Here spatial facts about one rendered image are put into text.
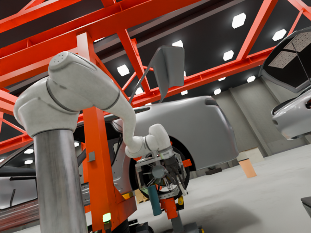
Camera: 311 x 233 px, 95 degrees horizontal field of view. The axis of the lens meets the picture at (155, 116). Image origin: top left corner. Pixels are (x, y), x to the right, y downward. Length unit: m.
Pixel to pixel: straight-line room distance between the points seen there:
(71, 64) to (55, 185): 0.31
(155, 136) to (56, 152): 0.52
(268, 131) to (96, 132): 14.26
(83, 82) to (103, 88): 0.06
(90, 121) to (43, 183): 1.21
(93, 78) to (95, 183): 1.17
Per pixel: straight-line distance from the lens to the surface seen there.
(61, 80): 0.44
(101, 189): 1.46
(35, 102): 0.51
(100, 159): 1.48
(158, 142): 0.84
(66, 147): 0.49
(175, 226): 1.93
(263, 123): 15.04
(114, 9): 2.75
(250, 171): 5.93
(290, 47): 3.95
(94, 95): 0.45
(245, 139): 14.24
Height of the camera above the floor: 0.78
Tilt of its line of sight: 23 degrees up
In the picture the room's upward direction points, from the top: 17 degrees counter-clockwise
